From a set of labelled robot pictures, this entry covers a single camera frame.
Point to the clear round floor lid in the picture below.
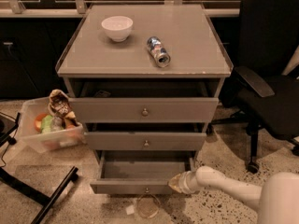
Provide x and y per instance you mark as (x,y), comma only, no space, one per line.
(148,206)

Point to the grey bottom drawer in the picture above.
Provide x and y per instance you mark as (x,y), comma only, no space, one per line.
(139,172)

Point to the brown chip bag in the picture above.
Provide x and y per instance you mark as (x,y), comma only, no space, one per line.
(59,106)

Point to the clear plastic bin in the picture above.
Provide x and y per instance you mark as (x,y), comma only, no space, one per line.
(42,142)

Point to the grey middle drawer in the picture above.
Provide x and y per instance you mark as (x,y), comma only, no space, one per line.
(145,136)

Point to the black metal stand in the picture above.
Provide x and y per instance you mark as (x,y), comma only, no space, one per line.
(8,125)

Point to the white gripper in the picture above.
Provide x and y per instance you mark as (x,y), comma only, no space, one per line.
(186,183)

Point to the white ceramic bowl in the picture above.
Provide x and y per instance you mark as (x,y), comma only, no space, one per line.
(117,28)

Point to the grey drawer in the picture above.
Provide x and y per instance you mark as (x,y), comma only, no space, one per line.
(139,172)
(146,102)
(145,136)

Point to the black office chair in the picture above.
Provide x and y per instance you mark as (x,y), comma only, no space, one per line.
(267,97)

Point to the green apple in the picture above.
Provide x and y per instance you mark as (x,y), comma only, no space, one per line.
(46,124)

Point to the dark item in top drawer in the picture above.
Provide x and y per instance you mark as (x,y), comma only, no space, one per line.
(102,94)

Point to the orange fruit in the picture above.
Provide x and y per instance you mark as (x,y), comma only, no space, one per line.
(38,121)

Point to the grey drawer cabinet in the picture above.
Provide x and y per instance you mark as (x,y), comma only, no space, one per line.
(185,31)

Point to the grey top drawer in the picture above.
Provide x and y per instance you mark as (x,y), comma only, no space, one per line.
(146,102)

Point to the blue silver soda can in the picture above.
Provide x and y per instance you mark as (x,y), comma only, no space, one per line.
(158,52)

